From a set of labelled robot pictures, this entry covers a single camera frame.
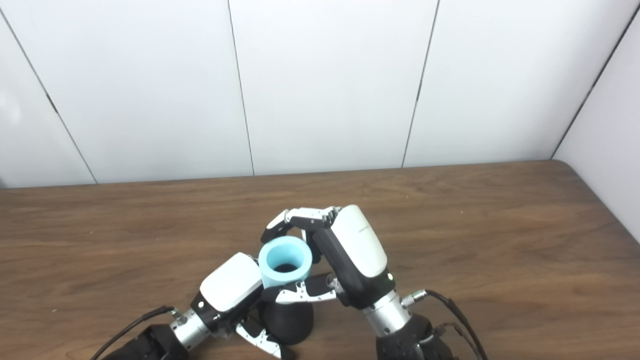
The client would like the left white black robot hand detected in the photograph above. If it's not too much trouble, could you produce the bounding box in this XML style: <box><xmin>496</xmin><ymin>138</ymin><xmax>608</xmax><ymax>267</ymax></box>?
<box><xmin>190</xmin><ymin>252</ymin><xmax>283</xmax><ymax>360</ymax></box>

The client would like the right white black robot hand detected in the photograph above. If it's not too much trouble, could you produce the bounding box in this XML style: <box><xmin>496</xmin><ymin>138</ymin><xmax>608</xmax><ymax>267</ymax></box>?
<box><xmin>260</xmin><ymin>204</ymin><xmax>396</xmax><ymax>311</ymax></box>

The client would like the light-blue hose piece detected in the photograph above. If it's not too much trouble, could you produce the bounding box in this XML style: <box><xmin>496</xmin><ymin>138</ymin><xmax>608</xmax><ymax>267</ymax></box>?
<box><xmin>258</xmin><ymin>236</ymin><xmax>313</xmax><ymax>290</ymax></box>

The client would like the black nozzle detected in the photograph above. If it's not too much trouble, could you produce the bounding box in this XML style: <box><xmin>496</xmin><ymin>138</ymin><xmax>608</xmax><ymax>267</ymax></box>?
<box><xmin>260</xmin><ymin>300</ymin><xmax>315</xmax><ymax>346</ymax></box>

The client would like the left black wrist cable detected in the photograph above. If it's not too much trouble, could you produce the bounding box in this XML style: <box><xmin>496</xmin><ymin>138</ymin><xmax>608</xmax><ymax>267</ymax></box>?
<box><xmin>90</xmin><ymin>306</ymin><xmax>181</xmax><ymax>360</ymax></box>

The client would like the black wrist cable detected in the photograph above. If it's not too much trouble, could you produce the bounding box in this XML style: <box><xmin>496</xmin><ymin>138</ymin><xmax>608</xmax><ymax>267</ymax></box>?
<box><xmin>400</xmin><ymin>289</ymin><xmax>488</xmax><ymax>360</ymax></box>
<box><xmin>90</xmin><ymin>306</ymin><xmax>181</xmax><ymax>360</ymax></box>

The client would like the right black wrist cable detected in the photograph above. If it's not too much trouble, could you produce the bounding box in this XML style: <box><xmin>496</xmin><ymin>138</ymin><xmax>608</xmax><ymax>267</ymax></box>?
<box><xmin>400</xmin><ymin>289</ymin><xmax>488</xmax><ymax>360</ymax></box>

